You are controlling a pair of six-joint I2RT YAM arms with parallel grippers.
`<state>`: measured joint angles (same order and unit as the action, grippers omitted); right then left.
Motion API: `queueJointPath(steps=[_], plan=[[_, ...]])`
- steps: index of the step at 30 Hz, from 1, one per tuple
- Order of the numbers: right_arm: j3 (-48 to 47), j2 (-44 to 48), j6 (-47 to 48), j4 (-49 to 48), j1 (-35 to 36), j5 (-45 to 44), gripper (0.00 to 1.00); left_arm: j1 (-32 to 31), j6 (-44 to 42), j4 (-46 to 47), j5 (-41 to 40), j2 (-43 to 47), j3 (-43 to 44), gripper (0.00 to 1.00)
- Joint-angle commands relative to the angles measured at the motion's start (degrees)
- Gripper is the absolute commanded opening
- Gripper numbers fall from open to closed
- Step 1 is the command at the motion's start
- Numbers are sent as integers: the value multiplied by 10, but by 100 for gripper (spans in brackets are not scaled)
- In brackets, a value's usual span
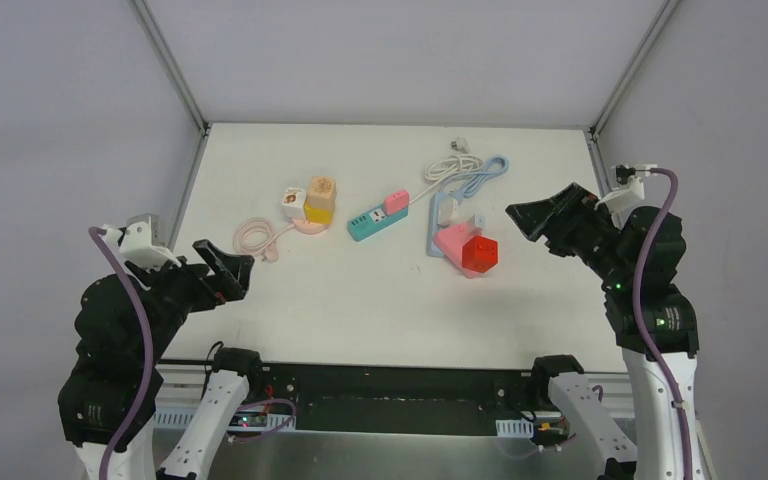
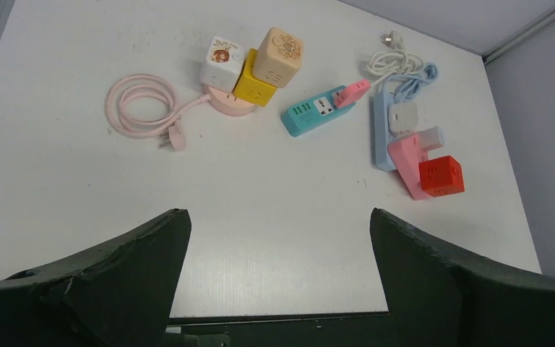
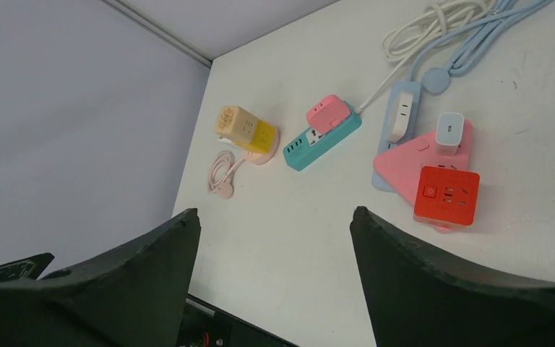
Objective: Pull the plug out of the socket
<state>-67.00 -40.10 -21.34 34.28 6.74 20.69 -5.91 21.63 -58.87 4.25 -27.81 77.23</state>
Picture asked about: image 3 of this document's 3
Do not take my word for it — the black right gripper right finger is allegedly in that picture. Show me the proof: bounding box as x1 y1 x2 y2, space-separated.
350 206 555 346

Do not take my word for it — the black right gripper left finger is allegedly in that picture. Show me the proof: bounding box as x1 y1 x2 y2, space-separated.
0 208 201 346

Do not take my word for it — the red cube socket adapter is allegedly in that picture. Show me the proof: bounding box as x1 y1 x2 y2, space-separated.
413 166 480 229

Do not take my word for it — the pink triangular power socket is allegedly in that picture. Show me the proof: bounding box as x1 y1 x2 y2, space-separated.
374 120 473 233

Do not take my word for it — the beige cube socket adapter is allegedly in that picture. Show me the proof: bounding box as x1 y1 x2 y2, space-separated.
214 106 259 144

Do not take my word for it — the yellow cube socket adapter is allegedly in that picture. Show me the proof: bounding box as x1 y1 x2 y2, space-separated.
235 120 278 154

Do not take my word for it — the white tiger cube socket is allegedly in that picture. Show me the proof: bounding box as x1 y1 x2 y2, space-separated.
218 136 240 150

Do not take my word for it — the white flat plug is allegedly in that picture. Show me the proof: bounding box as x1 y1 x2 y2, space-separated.
387 91 413 143

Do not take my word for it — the pink plug adapter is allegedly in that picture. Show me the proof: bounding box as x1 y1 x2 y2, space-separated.
306 94 351 134

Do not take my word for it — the light blue power strip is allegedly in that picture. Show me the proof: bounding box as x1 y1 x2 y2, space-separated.
371 80 423 193

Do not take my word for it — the white USB charger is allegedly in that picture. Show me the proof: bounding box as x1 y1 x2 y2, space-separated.
435 112 465 156

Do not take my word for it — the teal power strip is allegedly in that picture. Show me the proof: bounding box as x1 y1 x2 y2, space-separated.
283 103 362 171

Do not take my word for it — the light blue coiled cable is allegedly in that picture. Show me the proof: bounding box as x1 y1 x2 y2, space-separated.
408 0 554 95

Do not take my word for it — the white coiled cable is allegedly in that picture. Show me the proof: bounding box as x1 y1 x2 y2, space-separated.
355 0 499 116

